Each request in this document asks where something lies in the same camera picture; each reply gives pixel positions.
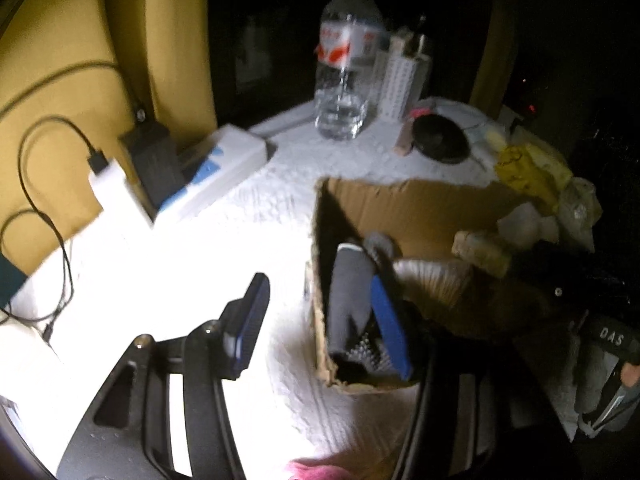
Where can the wide yellow curtain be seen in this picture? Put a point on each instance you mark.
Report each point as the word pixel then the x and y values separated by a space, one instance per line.
pixel 50 35

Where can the crumpled pale plastic bag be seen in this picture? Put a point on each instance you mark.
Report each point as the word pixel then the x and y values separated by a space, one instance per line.
pixel 580 210

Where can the dark green cloth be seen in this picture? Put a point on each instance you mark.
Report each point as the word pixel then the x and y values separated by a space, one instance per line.
pixel 10 280

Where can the white and blue power strip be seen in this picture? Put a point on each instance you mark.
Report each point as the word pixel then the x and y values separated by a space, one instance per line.
pixel 230 150

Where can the brown cardboard box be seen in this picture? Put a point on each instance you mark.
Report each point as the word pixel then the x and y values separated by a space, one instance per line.
pixel 425 210

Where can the pink crochet toy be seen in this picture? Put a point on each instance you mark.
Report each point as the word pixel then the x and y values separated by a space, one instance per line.
pixel 320 472

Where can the white charger block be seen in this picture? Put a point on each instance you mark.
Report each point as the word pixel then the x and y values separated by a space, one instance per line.
pixel 117 195

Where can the pale yellow tissue pack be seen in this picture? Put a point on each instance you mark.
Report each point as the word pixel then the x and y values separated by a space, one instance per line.
pixel 562 170

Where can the grey plush toy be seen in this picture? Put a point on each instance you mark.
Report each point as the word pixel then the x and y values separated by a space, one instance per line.
pixel 347 285

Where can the black round object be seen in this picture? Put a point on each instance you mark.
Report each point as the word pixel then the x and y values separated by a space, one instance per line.
pixel 440 137

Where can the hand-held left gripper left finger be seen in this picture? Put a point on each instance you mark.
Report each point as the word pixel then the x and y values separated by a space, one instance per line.
pixel 252 320

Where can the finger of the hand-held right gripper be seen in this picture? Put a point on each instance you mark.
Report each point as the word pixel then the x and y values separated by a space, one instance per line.
pixel 555 280

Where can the small pink item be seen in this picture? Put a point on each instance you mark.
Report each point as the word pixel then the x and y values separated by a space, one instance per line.
pixel 422 109

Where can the beige tube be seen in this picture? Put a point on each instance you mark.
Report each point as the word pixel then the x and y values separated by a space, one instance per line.
pixel 404 140

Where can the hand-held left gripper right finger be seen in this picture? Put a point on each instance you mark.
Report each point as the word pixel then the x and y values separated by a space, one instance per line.
pixel 392 330

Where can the clear plastic water bottle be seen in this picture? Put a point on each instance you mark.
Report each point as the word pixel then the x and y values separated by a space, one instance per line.
pixel 345 60

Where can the black power adapter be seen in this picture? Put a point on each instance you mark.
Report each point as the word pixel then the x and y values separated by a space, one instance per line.
pixel 155 160

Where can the cotton swab packet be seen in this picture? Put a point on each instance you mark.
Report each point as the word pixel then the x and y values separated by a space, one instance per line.
pixel 435 280

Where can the white embossed tablecloth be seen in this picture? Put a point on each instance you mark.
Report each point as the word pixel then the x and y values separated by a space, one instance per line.
pixel 225 260

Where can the narrow yellow curtain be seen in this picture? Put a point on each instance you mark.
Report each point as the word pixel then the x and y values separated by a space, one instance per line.
pixel 492 60

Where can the person's right hand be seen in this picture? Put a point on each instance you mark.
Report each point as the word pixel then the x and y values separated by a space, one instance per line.
pixel 631 374

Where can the white perforated pen holder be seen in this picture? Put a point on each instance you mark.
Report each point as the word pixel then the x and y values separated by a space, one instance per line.
pixel 400 85

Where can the bright yellow packet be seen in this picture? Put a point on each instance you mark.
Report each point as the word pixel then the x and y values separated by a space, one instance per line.
pixel 525 170

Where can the white plastic packets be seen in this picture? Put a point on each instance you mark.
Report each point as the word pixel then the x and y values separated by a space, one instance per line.
pixel 487 140

